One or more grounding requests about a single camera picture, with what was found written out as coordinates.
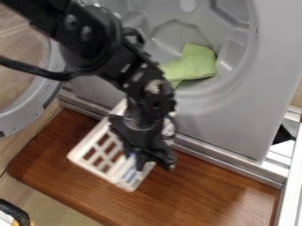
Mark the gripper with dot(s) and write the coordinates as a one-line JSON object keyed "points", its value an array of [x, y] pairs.
{"points": [[140, 138]]}

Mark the white basket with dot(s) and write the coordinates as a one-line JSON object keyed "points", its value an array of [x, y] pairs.
{"points": [[106, 153]]}

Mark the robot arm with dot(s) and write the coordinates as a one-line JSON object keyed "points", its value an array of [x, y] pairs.
{"points": [[98, 47]]}

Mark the green cloth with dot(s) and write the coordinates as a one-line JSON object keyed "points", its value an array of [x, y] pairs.
{"points": [[190, 66]]}

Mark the washing machine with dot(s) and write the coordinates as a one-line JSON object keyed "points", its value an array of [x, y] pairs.
{"points": [[220, 73]]}

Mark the black and yellow tool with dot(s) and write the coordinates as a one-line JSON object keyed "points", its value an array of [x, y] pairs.
{"points": [[12, 214]]}

